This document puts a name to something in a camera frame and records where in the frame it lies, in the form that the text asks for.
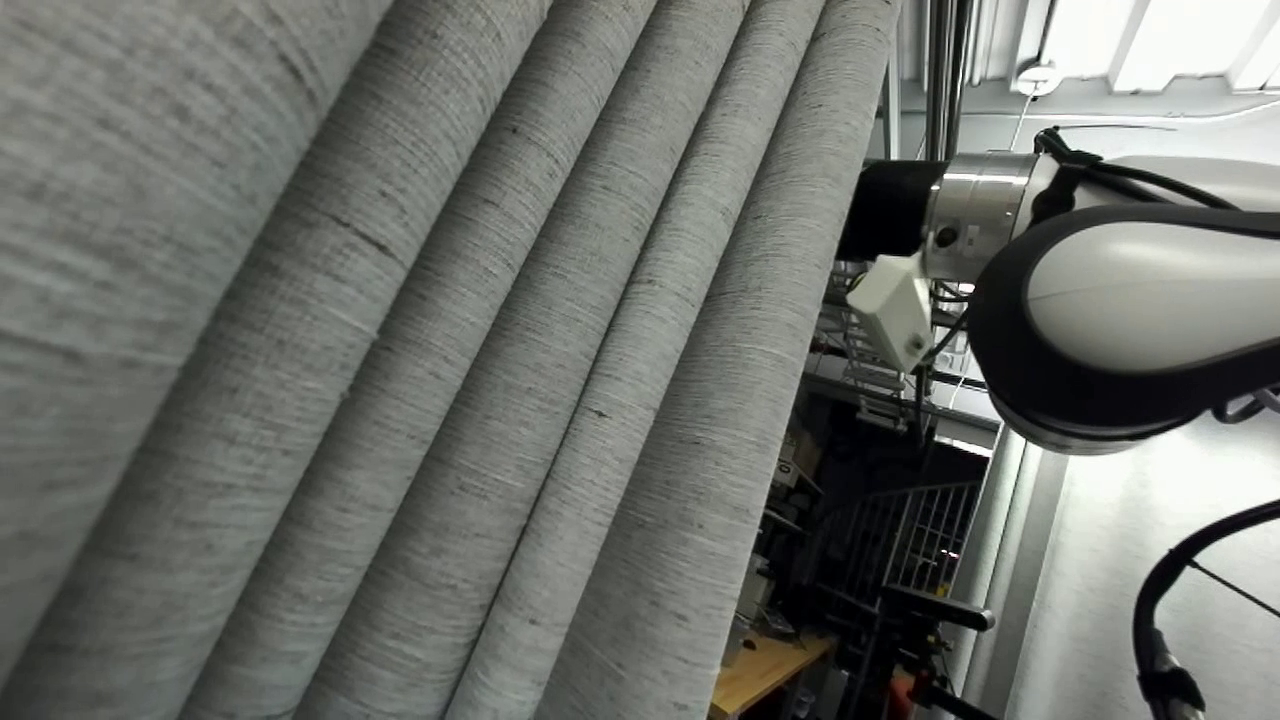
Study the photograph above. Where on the wooden workbench top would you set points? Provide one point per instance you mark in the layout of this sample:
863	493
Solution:
759	671

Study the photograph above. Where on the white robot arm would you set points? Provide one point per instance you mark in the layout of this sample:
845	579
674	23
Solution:
1104	303

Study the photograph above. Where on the grey fabric curtain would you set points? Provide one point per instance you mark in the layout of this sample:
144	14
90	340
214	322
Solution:
406	359

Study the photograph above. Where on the small white box device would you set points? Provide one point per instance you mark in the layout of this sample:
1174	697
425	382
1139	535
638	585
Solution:
895	310

